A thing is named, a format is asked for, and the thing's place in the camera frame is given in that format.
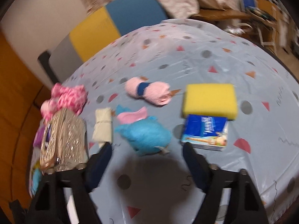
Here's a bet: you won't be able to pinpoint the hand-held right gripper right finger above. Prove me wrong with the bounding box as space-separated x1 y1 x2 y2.
183 142 268 224

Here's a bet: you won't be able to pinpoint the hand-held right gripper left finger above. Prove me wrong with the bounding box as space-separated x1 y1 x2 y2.
28 142 113 224

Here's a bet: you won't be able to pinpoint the blue tissue packet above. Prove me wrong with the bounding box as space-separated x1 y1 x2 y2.
181 114 229 151

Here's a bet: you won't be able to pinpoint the cream cloth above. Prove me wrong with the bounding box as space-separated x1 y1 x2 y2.
92 107 114 148

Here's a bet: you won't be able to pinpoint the blue elephant plush pink ears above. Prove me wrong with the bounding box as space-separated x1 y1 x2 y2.
114 105 172 157

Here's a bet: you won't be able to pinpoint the yellow sponge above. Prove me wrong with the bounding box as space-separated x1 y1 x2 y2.
182 83 238 121

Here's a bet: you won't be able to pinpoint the silver ornate tissue box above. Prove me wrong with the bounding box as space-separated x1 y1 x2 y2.
39 108 89 173

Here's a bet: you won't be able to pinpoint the pink spotted plush toy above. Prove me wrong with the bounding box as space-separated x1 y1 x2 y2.
40 83 88 122

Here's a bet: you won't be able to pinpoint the wooden wardrobe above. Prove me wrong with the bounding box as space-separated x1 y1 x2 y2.
0 28 56 217

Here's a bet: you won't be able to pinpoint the patterned light blue tablecloth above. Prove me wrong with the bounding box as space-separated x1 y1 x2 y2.
28 19 299 224

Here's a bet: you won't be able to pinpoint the grey yellow blue chair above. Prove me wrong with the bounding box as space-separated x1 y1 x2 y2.
48 0 170 84

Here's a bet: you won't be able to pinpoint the wooden side desk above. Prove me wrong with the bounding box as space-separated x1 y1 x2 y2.
190 7 255 22

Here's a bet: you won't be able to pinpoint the light wooden chair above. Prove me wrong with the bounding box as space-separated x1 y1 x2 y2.
253 0 284 54

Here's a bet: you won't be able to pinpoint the blue folding chair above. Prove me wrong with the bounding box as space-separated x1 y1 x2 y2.
241 0 257 11

